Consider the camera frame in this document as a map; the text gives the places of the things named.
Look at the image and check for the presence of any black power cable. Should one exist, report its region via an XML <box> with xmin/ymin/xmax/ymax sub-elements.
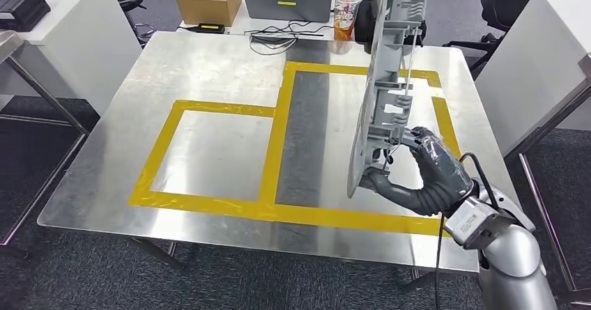
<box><xmin>243</xmin><ymin>19</ymin><xmax>335</xmax><ymax>39</ymax></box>

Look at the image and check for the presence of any white desk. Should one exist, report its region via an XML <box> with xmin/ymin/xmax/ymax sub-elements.
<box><xmin>176</xmin><ymin>0</ymin><xmax>391</xmax><ymax>42</ymax></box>

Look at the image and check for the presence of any black plastic case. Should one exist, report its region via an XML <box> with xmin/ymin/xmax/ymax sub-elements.
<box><xmin>0</xmin><ymin>0</ymin><xmax>52</xmax><ymax>33</ymax></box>

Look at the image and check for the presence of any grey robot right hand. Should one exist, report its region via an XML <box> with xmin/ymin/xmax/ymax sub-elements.
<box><xmin>359</xmin><ymin>125</ymin><xmax>475</xmax><ymax>205</ymax></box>

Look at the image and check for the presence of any black power adapter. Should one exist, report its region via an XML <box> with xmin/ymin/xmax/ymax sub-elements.
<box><xmin>195</xmin><ymin>22</ymin><xmax>227</xmax><ymax>35</ymax></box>

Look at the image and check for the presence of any black rounded object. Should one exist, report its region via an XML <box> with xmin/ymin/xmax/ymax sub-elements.
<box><xmin>354</xmin><ymin>0</ymin><xmax>428</xmax><ymax>47</ymax></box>

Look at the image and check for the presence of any silver wheel hubcap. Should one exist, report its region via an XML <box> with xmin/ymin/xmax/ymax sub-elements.
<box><xmin>346</xmin><ymin>0</ymin><xmax>429</xmax><ymax>200</ymax></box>

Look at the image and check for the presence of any white table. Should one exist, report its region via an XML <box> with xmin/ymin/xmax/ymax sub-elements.
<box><xmin>474</xmin><ymin>0</ymin><xmax>591</xmax><ymax>158</ymax></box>
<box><xmin>0</xmin><ymin>0</ymin><xmax>144</xmax><ymax>116</ymax></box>

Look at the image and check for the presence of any iced drink cup red straw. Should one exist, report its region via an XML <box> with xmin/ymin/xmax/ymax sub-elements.
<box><xmin>332</xmin><ymin>0</ymin><xmax>364</xmax><ymax>42</ymax></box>

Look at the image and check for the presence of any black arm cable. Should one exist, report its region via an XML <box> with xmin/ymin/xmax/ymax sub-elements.
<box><xmin>433</xmin><ymin>151</ymin><xmax>503</xmax><ymax>310</ymax></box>

